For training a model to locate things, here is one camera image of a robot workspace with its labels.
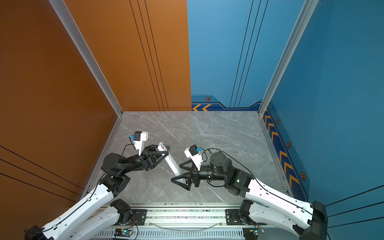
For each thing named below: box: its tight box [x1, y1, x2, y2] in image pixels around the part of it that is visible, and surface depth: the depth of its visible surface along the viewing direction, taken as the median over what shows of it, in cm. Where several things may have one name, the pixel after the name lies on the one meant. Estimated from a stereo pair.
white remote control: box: [157, 142, 182, 176], surface depth 59 cm
